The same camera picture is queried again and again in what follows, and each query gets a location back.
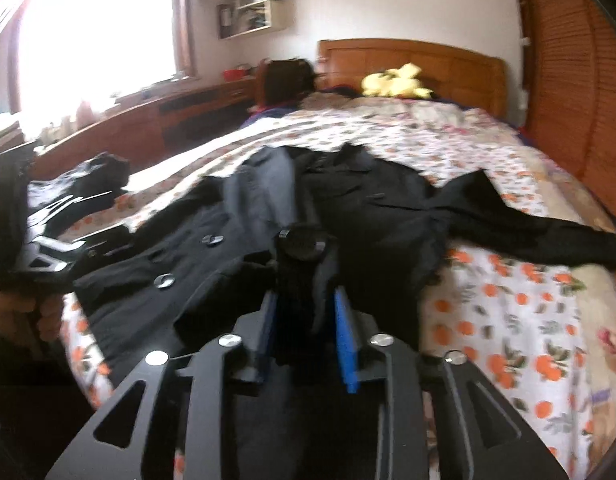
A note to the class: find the window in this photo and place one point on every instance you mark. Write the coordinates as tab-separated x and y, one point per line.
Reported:
97	30

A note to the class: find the wooden bed headboard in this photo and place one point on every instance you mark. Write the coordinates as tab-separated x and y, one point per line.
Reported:
438	65

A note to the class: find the floral orange print bedsheet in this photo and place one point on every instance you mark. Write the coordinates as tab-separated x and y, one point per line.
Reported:
513	310

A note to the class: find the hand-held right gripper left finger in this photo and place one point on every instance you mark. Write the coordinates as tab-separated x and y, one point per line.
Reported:
268	325

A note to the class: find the black coat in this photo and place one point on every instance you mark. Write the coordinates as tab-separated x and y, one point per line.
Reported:
388	220

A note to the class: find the small black cloth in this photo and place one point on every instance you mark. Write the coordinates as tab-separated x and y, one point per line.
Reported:
105	172

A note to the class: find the red container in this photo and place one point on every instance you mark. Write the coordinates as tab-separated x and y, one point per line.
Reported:
236	73

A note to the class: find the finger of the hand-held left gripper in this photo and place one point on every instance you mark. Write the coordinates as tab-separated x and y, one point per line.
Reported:
105	247

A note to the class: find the wooden slatted wardrobe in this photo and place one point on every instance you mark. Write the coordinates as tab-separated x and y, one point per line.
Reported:
573	75

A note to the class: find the white wall shelf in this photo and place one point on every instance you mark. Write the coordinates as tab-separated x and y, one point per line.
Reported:
253	7

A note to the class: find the yellow plush toy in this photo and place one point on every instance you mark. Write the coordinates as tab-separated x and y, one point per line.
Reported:
393	82

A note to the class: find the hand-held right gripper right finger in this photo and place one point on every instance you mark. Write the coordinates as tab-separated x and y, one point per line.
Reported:
345	345

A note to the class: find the person's left hand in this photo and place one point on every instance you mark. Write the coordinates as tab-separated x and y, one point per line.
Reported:
47	317

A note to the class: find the long wooden cabinet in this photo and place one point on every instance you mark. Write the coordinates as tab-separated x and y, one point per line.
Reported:
137	125

